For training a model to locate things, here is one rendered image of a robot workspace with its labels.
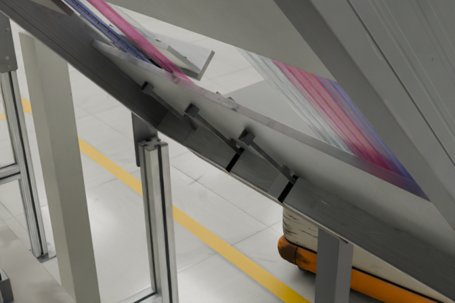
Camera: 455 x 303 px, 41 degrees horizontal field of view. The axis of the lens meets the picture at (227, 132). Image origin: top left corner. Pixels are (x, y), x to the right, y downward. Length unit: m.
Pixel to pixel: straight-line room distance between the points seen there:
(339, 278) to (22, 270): 0.76
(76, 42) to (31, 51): 0.25
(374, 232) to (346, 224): 0.04
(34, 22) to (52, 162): 0.41
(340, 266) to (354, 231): 0.63
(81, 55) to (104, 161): 1.54
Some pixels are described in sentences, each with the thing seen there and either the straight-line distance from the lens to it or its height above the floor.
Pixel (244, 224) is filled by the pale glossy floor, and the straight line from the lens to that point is 2.01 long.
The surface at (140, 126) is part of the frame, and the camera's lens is 1.09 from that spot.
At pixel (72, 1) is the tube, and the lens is 0.80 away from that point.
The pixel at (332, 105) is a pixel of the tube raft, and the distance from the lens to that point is 0.46.
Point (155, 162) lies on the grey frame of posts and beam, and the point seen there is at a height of 0.61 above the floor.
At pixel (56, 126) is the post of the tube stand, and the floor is 0.64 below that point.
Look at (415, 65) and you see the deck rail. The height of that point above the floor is 1.04.
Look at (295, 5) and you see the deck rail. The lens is 0.19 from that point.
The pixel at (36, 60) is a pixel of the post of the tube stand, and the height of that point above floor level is 0.77.
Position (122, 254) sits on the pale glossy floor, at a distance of 1.91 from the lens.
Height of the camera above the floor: 1.12
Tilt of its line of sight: 25 degrees down
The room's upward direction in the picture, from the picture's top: 1 degrees counter-clockwise
